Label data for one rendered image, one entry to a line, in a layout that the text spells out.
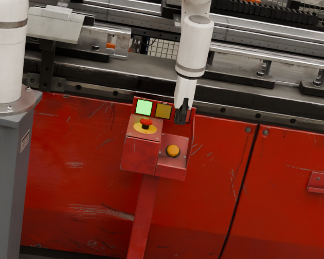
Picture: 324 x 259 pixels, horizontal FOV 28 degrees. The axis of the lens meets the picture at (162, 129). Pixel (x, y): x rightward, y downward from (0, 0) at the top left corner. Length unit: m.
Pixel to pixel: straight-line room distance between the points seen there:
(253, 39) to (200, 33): 0.76
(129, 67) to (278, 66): 0.51
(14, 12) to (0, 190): 0.41
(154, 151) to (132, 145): 0.07
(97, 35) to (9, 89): 0.79
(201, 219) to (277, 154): 0.37
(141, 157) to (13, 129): 0.59
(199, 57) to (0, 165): 0.64
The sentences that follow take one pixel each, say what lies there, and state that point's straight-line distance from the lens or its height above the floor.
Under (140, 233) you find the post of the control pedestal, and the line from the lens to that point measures 2.14.
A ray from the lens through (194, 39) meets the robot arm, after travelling 1.76.
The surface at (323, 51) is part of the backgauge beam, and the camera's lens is 2.57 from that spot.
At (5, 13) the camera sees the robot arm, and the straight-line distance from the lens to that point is 1.37.
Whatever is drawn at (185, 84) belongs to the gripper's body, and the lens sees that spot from 1.81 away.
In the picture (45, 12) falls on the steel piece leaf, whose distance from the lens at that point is 2.11.
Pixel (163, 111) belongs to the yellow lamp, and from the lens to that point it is 2.03.
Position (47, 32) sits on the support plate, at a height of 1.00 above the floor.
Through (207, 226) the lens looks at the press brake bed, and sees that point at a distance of 2.39.
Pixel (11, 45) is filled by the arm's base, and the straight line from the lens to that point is 1.40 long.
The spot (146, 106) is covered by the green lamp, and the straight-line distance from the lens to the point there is 2.02.
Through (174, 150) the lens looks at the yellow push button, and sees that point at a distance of 1.99.
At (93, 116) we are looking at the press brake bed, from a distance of 2.16.
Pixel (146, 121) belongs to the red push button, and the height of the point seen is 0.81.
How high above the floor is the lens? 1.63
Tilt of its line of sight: 25 degrees down
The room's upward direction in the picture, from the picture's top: 11 degrees clockwise
